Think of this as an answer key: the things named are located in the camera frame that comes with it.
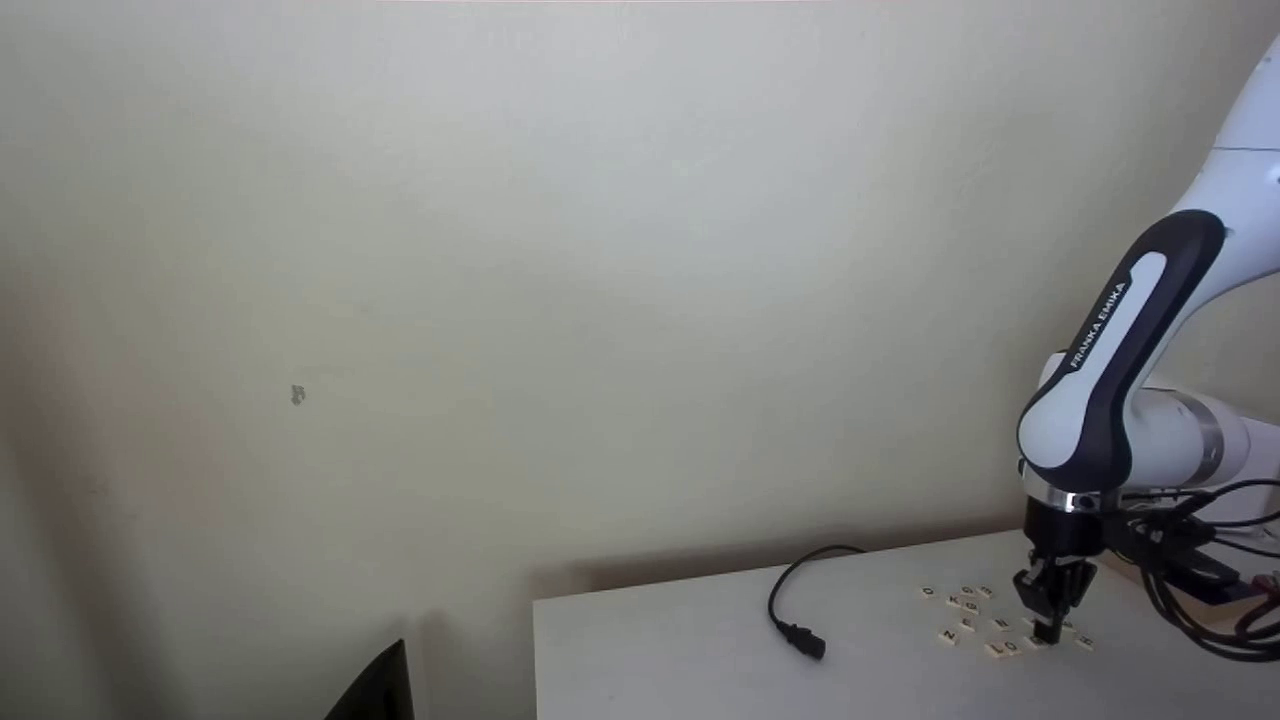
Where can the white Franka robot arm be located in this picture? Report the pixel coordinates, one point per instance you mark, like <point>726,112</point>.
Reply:
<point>1112,344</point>

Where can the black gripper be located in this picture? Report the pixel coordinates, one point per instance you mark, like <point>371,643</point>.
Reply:
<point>1064,538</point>

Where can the black chair backrest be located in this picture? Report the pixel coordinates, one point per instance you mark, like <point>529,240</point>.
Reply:
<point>381,686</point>

